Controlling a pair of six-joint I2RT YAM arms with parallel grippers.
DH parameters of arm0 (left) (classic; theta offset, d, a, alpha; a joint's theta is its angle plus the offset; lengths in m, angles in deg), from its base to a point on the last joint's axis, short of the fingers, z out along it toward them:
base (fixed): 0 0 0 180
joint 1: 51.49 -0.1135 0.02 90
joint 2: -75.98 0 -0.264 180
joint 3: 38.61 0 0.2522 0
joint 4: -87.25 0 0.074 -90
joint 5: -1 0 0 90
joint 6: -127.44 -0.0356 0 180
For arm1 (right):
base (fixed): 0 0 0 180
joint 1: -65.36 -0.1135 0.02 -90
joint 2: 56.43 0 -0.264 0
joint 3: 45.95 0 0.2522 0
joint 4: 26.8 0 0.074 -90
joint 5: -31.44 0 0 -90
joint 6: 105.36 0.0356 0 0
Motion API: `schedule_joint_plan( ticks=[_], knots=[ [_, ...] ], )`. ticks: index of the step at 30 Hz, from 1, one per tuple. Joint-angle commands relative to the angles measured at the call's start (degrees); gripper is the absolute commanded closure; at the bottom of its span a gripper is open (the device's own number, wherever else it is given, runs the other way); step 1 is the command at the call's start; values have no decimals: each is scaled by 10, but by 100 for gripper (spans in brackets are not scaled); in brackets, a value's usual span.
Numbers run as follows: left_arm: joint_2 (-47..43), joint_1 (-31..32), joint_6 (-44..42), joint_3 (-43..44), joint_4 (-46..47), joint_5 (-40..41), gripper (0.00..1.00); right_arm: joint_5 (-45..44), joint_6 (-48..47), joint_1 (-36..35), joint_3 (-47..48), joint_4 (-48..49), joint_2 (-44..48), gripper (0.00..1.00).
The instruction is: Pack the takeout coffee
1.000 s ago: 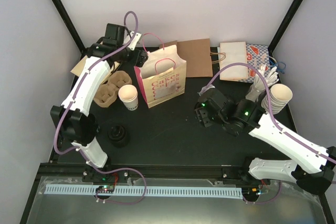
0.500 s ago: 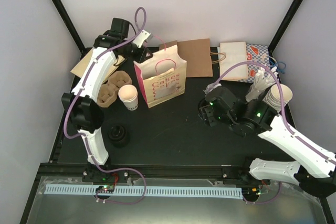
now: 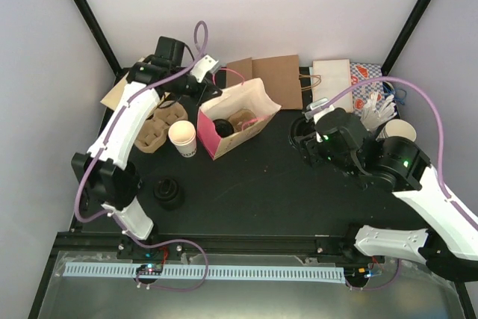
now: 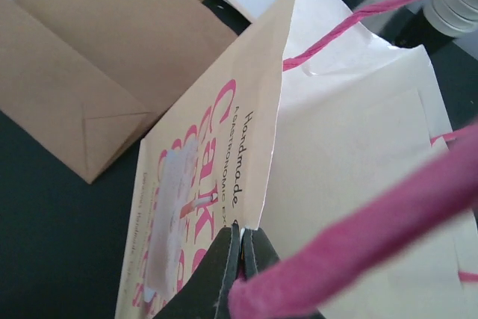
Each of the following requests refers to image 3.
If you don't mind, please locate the white paper coffee cup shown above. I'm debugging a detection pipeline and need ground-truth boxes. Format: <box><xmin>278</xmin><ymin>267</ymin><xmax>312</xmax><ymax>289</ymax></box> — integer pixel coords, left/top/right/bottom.
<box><xmin>168</xmin><ymin>120</ymin><xmax>197</xmax><ymax>158</ymax></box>

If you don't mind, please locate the white plastic cutlery bunch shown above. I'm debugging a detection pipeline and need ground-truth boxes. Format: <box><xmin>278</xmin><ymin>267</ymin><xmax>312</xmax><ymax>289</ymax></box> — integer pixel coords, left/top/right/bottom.
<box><xmin>361</xmin><ymin>92</ymin><xmax>397</xmax><ymax>131</ymax></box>

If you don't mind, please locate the stack of paper cups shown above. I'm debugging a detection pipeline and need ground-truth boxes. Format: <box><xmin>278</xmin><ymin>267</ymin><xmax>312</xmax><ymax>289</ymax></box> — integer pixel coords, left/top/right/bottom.
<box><xmin>377</xmin><ymin>119</ymin><xmax>417</xmax><ymax>141</ymax></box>

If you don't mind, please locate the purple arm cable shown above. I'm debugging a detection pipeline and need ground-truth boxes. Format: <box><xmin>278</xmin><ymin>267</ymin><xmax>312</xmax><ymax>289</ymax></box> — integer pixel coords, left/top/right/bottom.
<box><xmin>73</xmin><ymin>20</ymin><xmax>210</xmax><ymax>294</ymax></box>
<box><xmin>310</xmin><ymin>77</ymin><xmax>478</xmax><ymax>290</ymax></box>

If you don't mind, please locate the cake print paper bag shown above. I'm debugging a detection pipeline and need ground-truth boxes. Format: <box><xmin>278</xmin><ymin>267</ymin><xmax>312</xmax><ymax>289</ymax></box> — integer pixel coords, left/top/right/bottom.
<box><xmin>196</xmin><ymin>78</ymin><xmax>282</xmax><ymax>160</ymax></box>

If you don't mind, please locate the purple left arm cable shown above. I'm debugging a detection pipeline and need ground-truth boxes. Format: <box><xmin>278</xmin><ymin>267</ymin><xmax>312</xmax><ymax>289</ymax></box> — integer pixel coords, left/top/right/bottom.
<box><xmin>73</xmin><ymin>20</ymin><xmax>210</xmax><ymax>294</ymax></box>

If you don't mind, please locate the white perforated front rail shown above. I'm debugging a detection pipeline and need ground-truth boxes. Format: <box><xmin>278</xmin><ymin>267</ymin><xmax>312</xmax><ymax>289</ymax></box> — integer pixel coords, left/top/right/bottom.
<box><xmin>63</xmin><ymin>262</ymin><xmax>346</xmax><ymax>284</ymax></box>

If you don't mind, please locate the brown pulp cup carrier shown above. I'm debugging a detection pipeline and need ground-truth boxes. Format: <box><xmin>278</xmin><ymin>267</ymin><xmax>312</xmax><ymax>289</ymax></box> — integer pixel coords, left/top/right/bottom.
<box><xmin>134</xmin><ymin>101</ymin><xmax>188</xmax><ymax>154</ymax></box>

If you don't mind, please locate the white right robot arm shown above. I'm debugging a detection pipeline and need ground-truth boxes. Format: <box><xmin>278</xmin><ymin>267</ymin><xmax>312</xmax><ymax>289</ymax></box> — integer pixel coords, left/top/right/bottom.
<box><xmin>289</xmin><ymin>108</ymin><xmax>477</xmax><ymax>282</ymax></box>

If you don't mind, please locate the brown kraft paper bag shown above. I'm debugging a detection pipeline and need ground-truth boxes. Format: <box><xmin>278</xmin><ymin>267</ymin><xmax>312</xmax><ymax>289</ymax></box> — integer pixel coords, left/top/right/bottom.
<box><xmin>226</xmin><ymin>55</ymin><xmax>302</xmax><ymax>110</ymax></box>

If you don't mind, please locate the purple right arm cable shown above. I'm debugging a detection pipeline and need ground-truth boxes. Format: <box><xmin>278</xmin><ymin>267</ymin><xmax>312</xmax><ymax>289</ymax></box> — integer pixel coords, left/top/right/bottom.
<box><xmin>310</xmin><ymin>77</ymin><xmax>478</xmax><ymax>290</ymax></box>

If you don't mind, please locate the stack of black lids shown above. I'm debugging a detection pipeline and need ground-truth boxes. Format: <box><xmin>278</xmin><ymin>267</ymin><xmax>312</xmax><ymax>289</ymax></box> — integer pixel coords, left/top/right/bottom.
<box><xmin>153</xmin><ymin>176</ymin><xmax>184</xmax><ymax>211</ymax></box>

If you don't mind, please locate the white paper bag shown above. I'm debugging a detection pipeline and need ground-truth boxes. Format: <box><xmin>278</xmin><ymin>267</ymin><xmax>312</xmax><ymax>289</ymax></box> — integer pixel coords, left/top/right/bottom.
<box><xmin>299</xmin><ymin>59</ymin><xmax>351</xmax><ymax>110</ymax></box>

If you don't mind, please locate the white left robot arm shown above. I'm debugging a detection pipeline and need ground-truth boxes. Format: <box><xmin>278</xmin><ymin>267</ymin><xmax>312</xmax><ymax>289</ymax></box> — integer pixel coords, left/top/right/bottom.
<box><xmin>72</xmin><ymin>37</ymin><xmax>221</xmax><ymax>258</ymax></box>

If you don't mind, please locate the tan paper bag with handles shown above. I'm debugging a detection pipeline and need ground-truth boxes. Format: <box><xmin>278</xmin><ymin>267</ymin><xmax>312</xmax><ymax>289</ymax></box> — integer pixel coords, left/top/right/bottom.
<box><xmin>100</xmin><ymin>75</ymin><xmax>128</xmax><ymax>111</ymax></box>

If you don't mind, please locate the red blue patterned bag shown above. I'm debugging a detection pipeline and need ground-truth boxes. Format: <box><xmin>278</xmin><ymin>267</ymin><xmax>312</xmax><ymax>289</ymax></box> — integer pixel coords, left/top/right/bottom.
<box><xmin>350</xmin><ymin>62</ymin><xmax>407</xmax><ymax>115</ymax></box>

